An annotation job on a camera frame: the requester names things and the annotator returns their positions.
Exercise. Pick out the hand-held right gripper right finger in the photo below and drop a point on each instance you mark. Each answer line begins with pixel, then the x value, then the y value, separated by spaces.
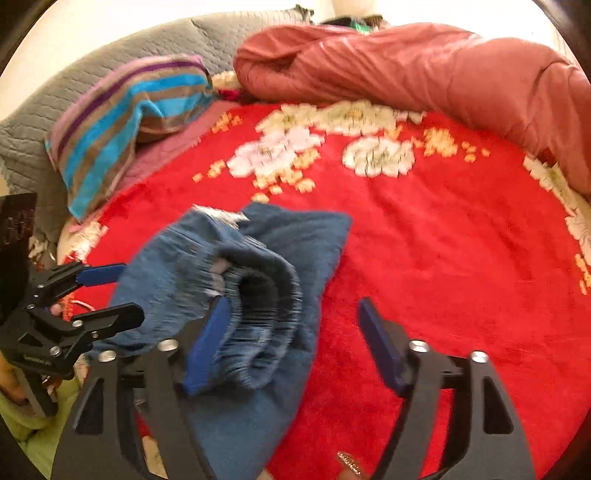
pixel 383 346

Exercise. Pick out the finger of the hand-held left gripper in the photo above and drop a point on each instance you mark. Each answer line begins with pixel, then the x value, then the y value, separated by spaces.
pixel 115 319
pixel 99 274

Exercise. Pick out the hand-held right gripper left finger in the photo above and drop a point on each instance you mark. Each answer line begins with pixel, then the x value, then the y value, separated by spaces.
pixel 207 346

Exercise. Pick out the blue pants with lace trim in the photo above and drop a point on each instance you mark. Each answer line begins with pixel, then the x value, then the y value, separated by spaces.
pixel 286 240

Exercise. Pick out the person's left hand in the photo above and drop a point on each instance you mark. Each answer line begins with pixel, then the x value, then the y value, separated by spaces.
pixel 11 385

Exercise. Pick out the person's right hand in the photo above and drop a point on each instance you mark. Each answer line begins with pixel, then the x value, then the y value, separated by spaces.
pixel 351 465

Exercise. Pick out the red floral blanket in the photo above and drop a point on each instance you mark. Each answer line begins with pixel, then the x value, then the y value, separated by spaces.
pixel 438 277

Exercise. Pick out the person's green clothing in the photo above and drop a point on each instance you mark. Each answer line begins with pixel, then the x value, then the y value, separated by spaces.
pixel 41 443

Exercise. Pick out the striped pillow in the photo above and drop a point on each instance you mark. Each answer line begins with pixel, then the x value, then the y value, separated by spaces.
pixel 101 138

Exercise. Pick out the pink cloth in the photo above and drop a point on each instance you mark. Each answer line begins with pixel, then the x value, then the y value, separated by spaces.
pixel 175 143

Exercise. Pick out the grey quilted cover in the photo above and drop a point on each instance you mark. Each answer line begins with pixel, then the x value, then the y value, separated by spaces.
pixel 46 106

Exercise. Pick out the pink quilt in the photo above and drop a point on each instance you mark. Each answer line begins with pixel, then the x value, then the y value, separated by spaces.
pixel 415 69

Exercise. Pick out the dark clothes pile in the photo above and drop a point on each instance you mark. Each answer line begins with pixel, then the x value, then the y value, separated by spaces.
pixel 351 23

